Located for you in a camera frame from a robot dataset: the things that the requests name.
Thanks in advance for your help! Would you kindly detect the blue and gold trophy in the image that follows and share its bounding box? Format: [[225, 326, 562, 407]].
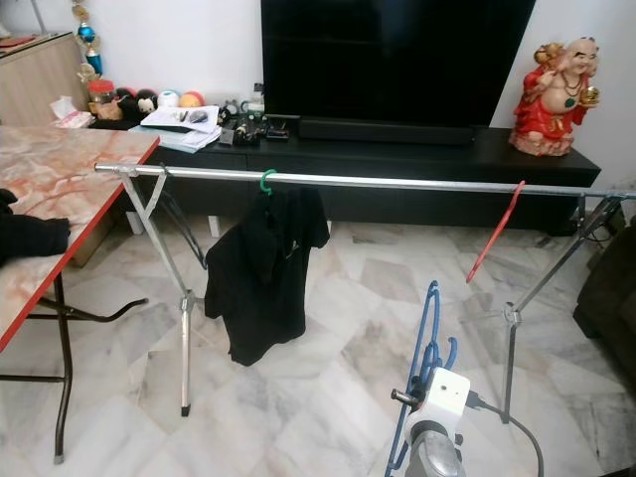
[[72, 0, 105, 80]]

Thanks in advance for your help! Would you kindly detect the black TV console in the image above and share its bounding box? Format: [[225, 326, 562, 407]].
[[99, 121, 602, 235]]

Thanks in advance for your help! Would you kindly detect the red laughing Buddha statue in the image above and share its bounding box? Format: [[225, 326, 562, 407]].
[[509, 37, 602, 157]]

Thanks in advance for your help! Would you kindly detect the blue plastic hanger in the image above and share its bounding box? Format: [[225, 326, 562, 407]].
[[385, 280, 458, 477]]

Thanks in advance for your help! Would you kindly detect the white paper stack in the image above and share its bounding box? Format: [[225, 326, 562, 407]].
[[137, 104, 222, 153]]

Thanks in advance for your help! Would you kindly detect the light wooden cabinet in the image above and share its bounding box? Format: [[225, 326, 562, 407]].
[[0, 33, 88, 127]]

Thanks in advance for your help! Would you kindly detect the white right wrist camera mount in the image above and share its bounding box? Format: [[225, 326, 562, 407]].
[[404, 368, 471, 448]]

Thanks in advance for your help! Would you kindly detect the clear bottle with green label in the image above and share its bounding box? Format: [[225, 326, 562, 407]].
[[246, 83, 265, 118]]

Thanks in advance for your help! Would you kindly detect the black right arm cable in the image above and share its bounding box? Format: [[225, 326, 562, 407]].
[[465, 393, 546, 477]]

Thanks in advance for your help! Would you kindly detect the red plastic hanger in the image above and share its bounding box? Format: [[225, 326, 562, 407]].
[[466, 180, 526, 283]]

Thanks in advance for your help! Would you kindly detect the black soundbar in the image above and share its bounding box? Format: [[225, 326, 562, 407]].
[[298, 116, 476, 147]]

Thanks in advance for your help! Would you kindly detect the pink tissue pack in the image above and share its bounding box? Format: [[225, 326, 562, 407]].
[[50, 95, 95, 130]]

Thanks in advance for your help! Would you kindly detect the black flat television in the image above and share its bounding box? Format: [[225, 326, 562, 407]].
[[260, 0, 538, 128]]

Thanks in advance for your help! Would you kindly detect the black polo shirt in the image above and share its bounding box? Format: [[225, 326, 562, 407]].
[[205, 186, 331, 367]]

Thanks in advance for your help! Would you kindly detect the marble-pattern table with red edge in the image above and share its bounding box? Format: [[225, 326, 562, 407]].
[[0, 125, 160, 465]]

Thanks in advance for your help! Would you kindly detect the silver metal clothes rack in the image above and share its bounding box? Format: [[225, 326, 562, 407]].
[[95, 162, 636, 416]]

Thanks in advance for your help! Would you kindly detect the black garment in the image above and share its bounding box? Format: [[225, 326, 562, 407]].
[[0, 189, 73, 267]]

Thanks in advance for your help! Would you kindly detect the jar with red lid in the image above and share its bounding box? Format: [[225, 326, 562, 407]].
[[86, 79, 122, 122]]

